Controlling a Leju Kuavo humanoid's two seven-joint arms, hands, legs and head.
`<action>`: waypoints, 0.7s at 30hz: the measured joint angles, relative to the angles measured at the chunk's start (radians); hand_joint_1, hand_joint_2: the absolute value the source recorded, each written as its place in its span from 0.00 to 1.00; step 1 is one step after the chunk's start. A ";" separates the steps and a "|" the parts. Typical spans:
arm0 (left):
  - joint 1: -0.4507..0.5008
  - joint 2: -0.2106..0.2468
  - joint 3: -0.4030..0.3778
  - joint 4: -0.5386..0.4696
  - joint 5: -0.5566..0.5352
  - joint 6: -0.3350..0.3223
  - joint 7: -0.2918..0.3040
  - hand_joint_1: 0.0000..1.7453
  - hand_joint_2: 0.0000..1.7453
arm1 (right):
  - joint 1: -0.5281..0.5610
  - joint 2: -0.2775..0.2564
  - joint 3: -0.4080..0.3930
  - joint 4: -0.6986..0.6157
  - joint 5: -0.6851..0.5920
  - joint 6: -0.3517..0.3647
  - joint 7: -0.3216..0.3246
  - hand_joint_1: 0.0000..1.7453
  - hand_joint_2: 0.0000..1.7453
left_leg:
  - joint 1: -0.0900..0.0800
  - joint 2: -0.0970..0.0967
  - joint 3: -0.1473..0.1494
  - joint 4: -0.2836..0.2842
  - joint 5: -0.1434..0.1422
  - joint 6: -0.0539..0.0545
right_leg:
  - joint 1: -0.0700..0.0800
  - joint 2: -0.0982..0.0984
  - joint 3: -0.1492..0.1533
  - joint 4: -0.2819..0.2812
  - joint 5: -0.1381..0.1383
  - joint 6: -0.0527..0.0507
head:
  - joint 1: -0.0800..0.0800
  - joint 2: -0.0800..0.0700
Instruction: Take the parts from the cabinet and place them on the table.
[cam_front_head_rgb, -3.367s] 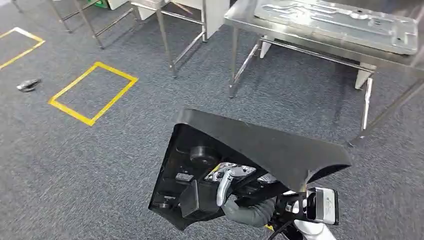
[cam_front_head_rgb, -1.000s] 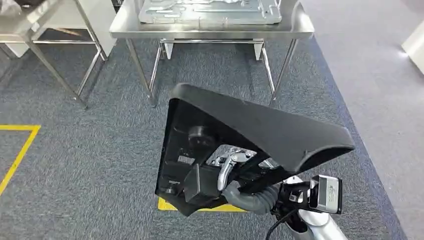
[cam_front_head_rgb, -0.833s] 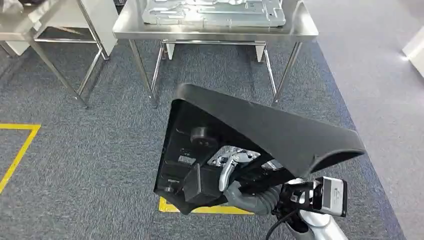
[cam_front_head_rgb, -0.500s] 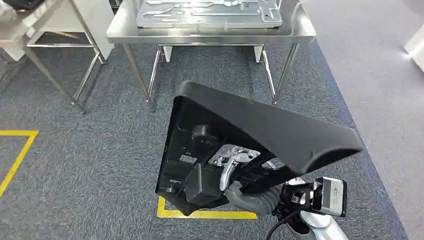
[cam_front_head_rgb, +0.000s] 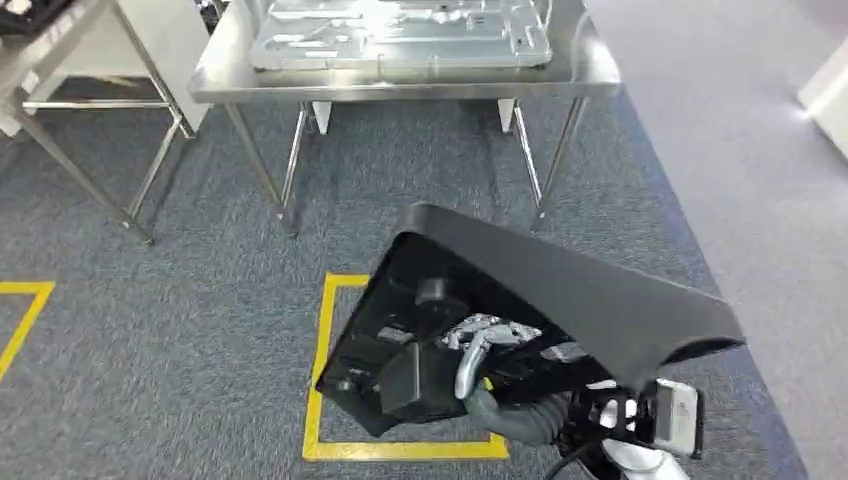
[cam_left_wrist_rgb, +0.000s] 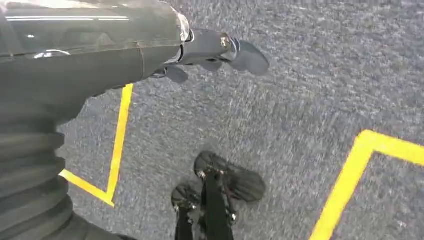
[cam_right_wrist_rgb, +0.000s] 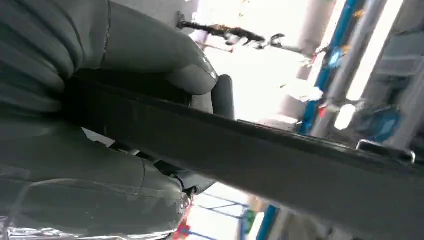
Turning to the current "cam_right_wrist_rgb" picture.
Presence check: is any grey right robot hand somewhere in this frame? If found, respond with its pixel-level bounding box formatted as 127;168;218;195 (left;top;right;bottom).
0;0;235;240

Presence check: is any ribbed grey right arm sleeve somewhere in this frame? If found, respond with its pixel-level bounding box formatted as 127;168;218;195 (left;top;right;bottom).
0;0;84;115

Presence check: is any blue box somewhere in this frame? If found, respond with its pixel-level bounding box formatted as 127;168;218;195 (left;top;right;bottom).
353;108;402;144

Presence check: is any white strip light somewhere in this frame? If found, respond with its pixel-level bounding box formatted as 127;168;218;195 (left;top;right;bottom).
345;0;406;102

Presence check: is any blue post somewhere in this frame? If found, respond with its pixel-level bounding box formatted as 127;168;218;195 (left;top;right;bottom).
256;0;363;240

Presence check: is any grey metal post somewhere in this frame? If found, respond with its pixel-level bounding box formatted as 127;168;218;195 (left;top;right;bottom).
310;0;389;139

